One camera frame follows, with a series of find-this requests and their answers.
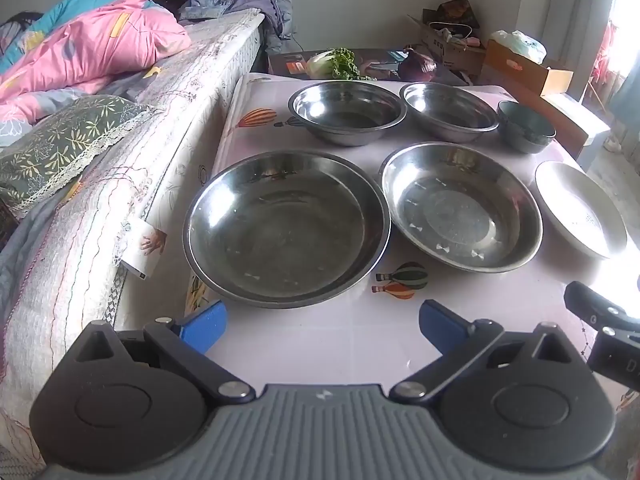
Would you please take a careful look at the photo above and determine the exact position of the white quilted mattress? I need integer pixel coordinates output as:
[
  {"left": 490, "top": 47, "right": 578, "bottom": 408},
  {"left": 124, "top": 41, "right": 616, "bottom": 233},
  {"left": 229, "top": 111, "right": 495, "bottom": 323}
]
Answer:
[{"left": 0, "top": 10, "right": 266, "bottom": 461}]

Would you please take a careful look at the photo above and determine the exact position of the low wooden cabinet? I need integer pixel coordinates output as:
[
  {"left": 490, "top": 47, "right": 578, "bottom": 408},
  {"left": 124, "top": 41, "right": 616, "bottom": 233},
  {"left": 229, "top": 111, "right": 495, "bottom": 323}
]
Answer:
[{"left": 465, "top": 75, "right": 611, "bottom": 171}]

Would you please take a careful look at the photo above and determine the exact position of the pink quilt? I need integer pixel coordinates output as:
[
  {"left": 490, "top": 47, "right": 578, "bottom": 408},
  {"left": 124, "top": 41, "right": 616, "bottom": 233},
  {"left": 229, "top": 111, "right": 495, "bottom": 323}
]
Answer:
[{"left": 0, "top": 0, "right": 193, "bottom": 121}]

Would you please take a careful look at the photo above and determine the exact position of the purple cabbage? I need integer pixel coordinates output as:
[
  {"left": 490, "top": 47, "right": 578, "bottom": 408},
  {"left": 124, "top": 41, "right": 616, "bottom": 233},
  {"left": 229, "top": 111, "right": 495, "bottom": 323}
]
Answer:
[{"left": 397, "top": 47, "right": 438, "bottom": 83}]

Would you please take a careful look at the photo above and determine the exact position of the medium steel basin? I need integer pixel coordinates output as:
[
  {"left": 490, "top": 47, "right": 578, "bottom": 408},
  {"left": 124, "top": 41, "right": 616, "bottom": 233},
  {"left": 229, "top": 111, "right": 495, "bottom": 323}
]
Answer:
[{"left": 381, "top": 141, "right": 544, "bottom": 273}]

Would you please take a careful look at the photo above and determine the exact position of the white ceramic plate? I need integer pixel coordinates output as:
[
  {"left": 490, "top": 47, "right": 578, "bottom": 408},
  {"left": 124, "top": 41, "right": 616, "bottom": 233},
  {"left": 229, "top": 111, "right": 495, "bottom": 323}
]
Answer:
[{"left": 535, "top": 161, "right": 628, "bottom": 260}]

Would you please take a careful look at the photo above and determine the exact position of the white plastic bag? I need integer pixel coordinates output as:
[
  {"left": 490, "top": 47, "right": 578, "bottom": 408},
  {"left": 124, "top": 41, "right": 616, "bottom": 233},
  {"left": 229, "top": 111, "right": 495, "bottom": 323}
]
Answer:
[{"left": 490, "top": 30, "right": 547, "bottom": 65}]

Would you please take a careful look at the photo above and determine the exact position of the grey bed sheet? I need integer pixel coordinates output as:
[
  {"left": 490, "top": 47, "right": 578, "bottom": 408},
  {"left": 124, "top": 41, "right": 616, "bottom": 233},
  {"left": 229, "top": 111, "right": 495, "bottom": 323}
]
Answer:
[{"left": 0, "top": 67, "right": 151, "bottom": 366}]

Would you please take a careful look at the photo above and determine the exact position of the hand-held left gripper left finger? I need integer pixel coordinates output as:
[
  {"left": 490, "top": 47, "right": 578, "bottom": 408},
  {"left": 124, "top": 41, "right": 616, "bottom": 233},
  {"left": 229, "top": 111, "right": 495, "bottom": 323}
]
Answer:
[{"left": 75, "top": 300, "right": 256, "bottom": 406}]

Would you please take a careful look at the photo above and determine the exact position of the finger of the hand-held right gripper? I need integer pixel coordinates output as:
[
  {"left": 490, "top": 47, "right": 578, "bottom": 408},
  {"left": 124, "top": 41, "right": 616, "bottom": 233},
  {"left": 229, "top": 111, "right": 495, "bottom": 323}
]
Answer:
[{"left": 565, "top": 281, "right": 640, "bottom": 347}]

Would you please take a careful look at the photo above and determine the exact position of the open brown cardboard box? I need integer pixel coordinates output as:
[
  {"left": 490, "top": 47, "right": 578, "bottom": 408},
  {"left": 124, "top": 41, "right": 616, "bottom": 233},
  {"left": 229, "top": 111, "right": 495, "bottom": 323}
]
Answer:
[{"left": 407, "top": 7, "right": 488, "bottom": 68}]

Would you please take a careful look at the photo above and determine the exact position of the orange cardboard box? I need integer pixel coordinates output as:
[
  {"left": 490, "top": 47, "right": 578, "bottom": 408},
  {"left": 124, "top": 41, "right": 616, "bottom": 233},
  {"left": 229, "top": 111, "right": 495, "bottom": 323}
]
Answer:
[{"left": 482, "top": 40, "right": 574, "bottom": 97}]

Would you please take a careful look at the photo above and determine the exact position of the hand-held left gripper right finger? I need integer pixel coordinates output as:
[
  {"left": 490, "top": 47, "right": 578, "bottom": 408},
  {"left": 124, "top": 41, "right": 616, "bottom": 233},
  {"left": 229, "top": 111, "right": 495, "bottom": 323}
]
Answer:
[{"left": 389, "top": 299, "right": 588, "bottom": 405}]

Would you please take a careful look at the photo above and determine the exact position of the napa cabbage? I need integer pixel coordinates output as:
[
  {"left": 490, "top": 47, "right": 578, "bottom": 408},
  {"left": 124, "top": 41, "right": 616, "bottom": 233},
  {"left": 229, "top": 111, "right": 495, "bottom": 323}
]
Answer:
[{"left": 306, "top": 47, "right": 376, "bottom": 82}]

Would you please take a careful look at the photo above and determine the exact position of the pink balloon print tablecloth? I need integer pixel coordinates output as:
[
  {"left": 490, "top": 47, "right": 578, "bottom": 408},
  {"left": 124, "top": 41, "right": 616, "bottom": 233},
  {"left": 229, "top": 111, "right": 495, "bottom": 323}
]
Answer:
[{"left": 185, "top": 72, "right": 640, "bottom": 411}]

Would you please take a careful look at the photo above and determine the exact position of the white paper tag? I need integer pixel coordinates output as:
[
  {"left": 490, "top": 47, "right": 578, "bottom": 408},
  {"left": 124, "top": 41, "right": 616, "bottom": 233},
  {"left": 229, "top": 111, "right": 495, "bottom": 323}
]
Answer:
[{"left": 114, "top": 217, "right": 168, "bottom": 281}]

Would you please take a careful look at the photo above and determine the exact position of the large steel basin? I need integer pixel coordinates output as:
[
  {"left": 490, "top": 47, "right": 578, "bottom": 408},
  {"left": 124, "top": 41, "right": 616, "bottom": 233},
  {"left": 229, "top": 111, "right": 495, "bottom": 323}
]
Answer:
[{"left": 182, "top": 150, "right": 391, "bottom": 309}]

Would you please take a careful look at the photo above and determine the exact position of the dark printed bag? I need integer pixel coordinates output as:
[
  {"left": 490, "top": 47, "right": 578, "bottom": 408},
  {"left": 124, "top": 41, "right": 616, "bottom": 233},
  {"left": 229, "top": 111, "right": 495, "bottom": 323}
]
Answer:
[{"left": 422, "top": 0, "right": 481, "bottom": 28}]

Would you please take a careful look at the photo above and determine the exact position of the blue towel with circles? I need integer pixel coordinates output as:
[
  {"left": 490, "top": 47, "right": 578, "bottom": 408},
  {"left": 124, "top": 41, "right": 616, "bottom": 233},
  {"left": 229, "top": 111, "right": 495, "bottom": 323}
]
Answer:
[{"left": 610, "top": 72, "right": 640, "bottom": 136}]

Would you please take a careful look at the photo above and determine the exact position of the red hanging cloth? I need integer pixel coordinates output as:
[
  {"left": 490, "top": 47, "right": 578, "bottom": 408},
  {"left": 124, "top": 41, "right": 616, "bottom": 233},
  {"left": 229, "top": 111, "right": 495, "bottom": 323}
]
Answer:
[{"left": 592, "top": 20, "right": 621, "bottom": 81}]

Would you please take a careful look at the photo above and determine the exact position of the dark ceramic bowl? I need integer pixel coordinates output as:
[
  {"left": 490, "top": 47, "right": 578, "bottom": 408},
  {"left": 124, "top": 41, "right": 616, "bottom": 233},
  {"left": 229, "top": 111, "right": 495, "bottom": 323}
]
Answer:
[{"left": 496, "top": 100, "right": 557, "bottom": 154}]

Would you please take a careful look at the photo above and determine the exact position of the grey clothing heap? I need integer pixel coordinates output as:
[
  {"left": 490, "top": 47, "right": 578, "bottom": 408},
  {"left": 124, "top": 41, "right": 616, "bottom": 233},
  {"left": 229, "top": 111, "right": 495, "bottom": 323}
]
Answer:
[{"left": 177, "top": 0, "right": 293, "bottom": 56}]

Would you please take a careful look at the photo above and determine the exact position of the small steel bowl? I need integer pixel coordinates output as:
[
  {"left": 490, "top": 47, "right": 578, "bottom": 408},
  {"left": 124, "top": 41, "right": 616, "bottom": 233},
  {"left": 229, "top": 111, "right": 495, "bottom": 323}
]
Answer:
[
  {"left": 287, "top": 80, "right": 408, "bottom": 147},
  {"left": 400, "top": 81, "right": 513, "bottom": 144}
]

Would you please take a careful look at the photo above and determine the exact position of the green floral pillow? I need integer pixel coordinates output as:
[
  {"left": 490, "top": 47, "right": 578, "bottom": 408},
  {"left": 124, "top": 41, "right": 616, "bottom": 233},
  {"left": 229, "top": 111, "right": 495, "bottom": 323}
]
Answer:
[{"left": 0, "top": 94, "right": 156, "bottom": 221}]

